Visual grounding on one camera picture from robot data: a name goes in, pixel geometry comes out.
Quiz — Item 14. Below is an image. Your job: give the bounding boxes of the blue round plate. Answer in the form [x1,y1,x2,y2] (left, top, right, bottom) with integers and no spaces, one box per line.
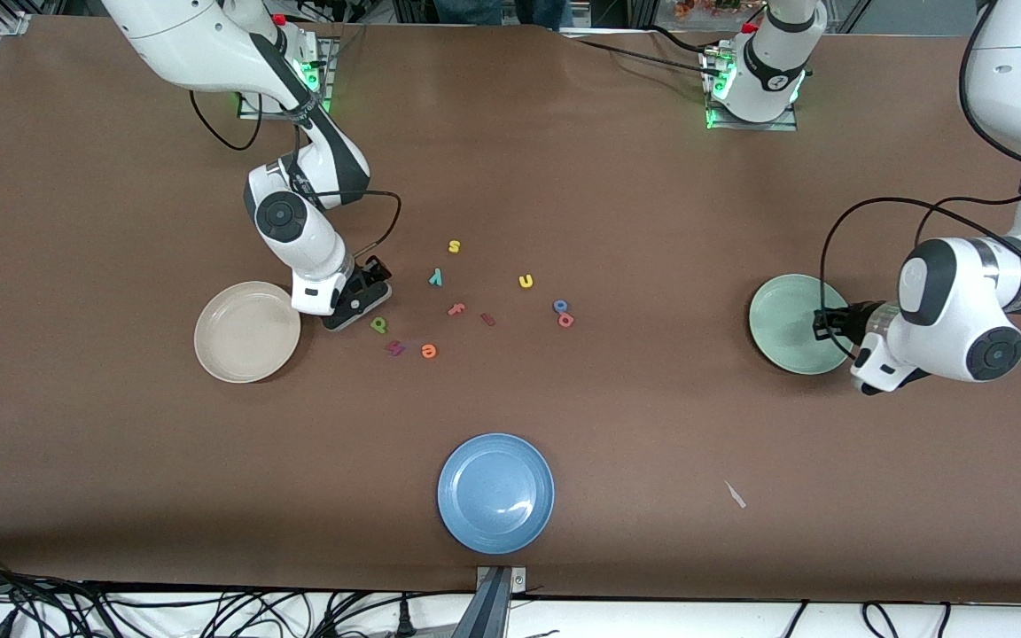
[437,432,556,556]

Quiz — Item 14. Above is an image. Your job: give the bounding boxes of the green round plate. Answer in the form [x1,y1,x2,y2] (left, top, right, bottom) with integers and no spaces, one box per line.
[748,274,856,376]

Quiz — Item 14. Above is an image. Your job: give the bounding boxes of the grey metal camera post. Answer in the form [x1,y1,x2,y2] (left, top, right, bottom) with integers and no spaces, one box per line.
[473,565,529,638]

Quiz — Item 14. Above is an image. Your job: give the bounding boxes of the orange patterned object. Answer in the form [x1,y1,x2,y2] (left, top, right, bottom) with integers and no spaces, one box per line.
[674,0,742,20]

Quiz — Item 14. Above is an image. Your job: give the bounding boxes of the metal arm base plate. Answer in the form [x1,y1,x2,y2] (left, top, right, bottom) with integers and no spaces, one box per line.
[701,44,799,132]
[238,35,339,121]

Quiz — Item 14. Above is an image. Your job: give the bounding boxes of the black floor cable bundle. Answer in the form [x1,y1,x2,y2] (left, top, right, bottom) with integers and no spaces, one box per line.
[0,549,387,638]

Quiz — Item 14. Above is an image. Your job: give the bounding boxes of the standing person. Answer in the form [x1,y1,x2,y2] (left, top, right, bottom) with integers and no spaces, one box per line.
[433,0,575,30]

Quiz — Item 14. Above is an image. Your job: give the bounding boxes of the black base cable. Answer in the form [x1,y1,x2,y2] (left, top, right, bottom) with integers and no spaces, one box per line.
[574,37,720,81]
[648,24,724,54]

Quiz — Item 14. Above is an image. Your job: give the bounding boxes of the beige round plate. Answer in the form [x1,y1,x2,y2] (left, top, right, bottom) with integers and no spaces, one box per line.
[194,281,302,384]

